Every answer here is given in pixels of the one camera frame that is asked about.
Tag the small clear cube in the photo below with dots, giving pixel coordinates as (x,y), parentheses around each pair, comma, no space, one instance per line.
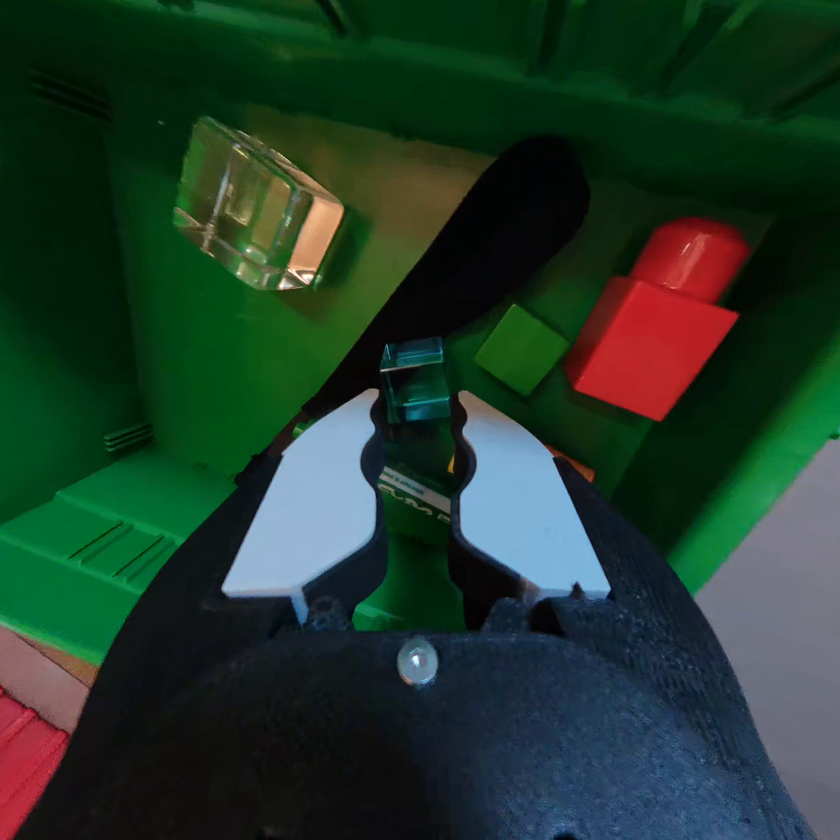
(417,384)

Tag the green labelled box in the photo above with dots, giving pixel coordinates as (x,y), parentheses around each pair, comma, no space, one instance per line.
(420,499)

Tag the green cube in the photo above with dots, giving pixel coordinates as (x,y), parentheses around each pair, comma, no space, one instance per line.
(522,351)

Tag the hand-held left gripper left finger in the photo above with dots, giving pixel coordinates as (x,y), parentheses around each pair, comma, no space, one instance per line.
(308,518)

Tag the green plastic bin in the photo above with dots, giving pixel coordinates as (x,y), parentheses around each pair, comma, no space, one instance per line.
(197,394)

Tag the red fabric bag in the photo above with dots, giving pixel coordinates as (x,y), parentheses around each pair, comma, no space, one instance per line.
(26,754)

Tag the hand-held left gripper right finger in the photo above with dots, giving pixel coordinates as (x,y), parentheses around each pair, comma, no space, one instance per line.
(525,518)

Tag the large clear cube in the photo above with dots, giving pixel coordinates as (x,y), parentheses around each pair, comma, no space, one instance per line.
(256,203)

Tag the red block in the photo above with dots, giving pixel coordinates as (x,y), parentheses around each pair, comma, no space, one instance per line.
(649,348)

